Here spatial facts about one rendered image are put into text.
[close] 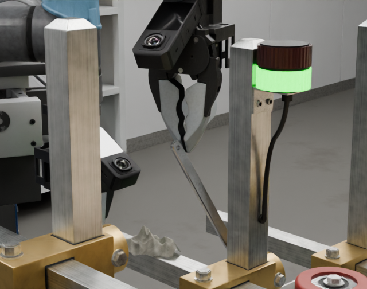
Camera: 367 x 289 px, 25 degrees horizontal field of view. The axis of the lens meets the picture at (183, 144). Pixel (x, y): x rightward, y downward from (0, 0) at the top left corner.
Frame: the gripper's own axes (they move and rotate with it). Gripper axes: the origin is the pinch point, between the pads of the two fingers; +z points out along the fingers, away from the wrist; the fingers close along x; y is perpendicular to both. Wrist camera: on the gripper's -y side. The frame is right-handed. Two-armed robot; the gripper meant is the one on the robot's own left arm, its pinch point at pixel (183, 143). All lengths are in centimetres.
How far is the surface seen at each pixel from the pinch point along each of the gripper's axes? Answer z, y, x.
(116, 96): 55, 255, 159
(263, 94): -7.0, -1.0, -10.4
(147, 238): 13.2, 0.2, 5.3
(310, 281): 10.0, -10.7, -19.6
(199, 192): 6.1, 0.3, -2.0
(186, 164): 2.5, -0.4, -0.6
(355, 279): 10.2, -7.8, -23.5
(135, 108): 77, 322, 186
